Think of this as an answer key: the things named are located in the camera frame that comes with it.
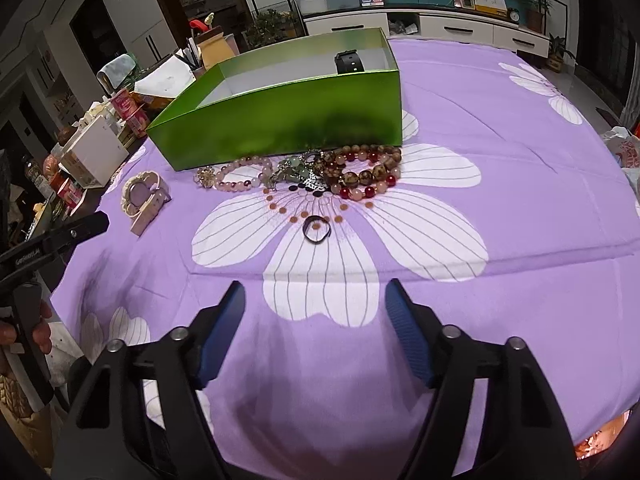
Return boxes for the white TV cabinet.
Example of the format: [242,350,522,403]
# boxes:
[302,7,551,59]

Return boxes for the yellow and white box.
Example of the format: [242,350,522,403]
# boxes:
[470,0,509,19]

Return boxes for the brown wooden bead bracelet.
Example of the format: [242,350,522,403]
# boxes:
[322,146,404,187]

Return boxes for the white plastic snack bag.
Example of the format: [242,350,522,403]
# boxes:
[600,125,640,202]

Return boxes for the black wristwatch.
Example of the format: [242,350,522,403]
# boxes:
[334,49,362,75]

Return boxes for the dark red bead bracelet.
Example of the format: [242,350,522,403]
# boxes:
[330,170,402,202]

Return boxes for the caged green plants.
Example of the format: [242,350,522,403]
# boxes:
[244,7,302,52]

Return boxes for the pink bead bracelet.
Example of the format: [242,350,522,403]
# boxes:
[216,156,275,194]

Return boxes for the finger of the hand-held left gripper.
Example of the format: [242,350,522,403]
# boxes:
[0,211,110,281]

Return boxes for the purple floral tablecloth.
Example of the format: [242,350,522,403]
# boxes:
[50,37,640,467]

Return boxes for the white cardboard box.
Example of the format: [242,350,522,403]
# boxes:
[59,115,129,189]

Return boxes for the tall potted plant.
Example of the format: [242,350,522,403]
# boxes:
[519,0,552,34]

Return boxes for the black hair tie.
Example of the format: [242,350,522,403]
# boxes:
[301,215,332,245]

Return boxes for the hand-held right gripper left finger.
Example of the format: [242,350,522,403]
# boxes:
[52,281,246,480]

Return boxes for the white paper sheet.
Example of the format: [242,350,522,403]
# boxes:
[134,55,197,108]

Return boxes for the small potted plant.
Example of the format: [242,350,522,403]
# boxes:
[547,33,577,74]

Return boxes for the beige wristwatch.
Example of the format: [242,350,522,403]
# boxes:
[120,171,173,236]

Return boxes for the grey cloth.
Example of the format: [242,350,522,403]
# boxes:
[97,52,136,87]

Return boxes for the green cardboard box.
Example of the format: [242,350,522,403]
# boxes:
[146,28,402,173]

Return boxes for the green jade bracelet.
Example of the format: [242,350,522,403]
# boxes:
[265,154,322,192]

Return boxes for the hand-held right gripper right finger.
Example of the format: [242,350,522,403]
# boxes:
[384,278,584,480]

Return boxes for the person's left hand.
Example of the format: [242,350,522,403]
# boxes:
[0,300,54,358]

